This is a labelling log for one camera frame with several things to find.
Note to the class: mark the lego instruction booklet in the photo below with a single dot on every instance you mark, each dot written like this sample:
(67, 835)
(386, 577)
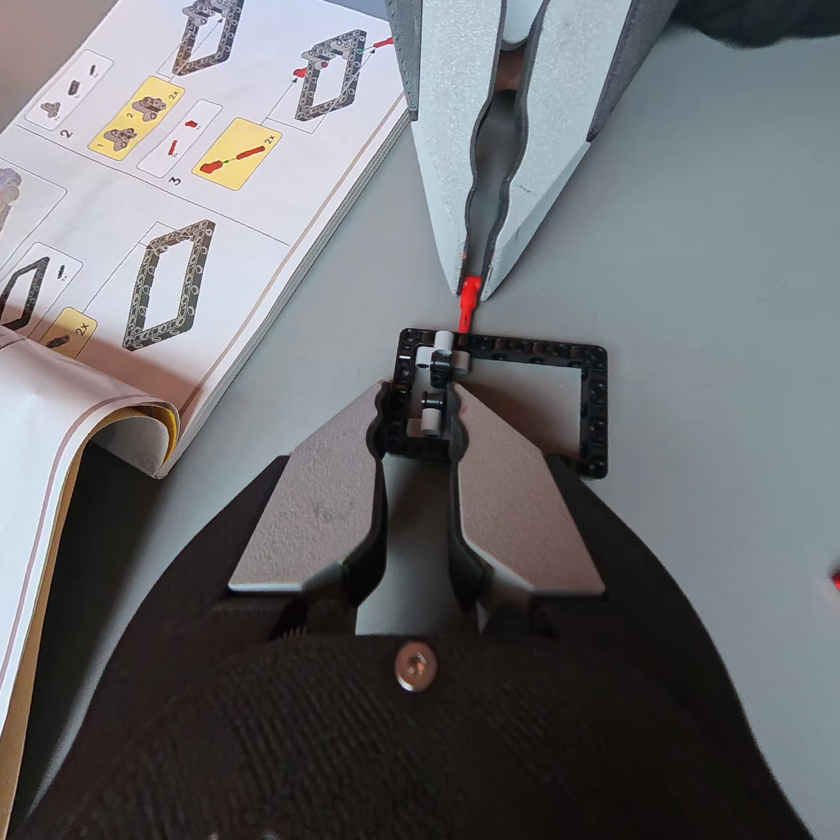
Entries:
(197, 197)

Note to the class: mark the person's right forearm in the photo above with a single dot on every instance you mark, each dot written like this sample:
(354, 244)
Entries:
(754, 19)

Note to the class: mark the small red lego piece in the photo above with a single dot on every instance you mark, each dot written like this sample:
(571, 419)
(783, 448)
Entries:
(469, 289)

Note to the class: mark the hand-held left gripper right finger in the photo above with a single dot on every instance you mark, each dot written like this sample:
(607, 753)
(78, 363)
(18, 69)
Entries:
(525, 518)

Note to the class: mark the black rectangular lego frame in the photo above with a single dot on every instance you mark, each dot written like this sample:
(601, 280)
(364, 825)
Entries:
(525, 344)

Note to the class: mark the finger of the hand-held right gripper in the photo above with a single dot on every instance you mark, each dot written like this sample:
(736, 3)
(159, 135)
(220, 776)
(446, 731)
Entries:
(571, 85)
(446, 131)

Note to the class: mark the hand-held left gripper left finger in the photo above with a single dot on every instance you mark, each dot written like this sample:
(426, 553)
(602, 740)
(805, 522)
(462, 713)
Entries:
(308, 518)

